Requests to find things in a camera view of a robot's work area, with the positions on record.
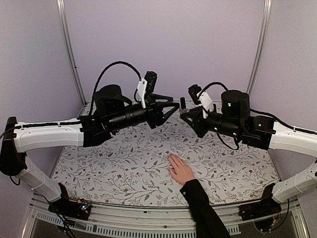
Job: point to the black sleeved forearm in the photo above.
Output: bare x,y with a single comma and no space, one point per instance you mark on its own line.
208,223

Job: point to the left aluminium frame post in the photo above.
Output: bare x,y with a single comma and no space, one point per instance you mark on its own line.
69,50

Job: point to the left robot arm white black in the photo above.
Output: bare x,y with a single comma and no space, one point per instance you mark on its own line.
113,113

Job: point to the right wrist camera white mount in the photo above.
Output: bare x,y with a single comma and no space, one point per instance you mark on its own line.
201,98

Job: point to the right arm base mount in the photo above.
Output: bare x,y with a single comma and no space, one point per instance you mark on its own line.
266,206

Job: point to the front aluminium slotted rail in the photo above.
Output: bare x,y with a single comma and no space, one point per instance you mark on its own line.
117,221

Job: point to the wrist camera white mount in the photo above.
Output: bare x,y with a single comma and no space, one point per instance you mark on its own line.
145,86
201,98

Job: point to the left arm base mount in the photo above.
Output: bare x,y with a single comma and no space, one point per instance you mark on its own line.
79,209

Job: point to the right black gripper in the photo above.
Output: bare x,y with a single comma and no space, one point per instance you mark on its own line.
195,114

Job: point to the floral patterned table mat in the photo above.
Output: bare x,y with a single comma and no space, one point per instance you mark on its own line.
132,167

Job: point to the person's bare hand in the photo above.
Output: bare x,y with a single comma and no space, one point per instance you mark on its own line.
179,170

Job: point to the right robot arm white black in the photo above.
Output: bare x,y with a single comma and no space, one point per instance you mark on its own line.
263,131

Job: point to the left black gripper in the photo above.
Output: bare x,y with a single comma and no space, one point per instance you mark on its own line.
155,113

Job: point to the right aluminium frame post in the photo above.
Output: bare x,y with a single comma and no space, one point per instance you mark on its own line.
260,45

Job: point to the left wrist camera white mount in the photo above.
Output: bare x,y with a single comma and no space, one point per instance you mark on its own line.
145,86

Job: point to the black nail polish cap brush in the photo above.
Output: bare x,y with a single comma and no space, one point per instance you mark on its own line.
182,103

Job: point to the aluminium frame post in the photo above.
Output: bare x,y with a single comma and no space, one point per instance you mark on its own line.
69,50
260,45

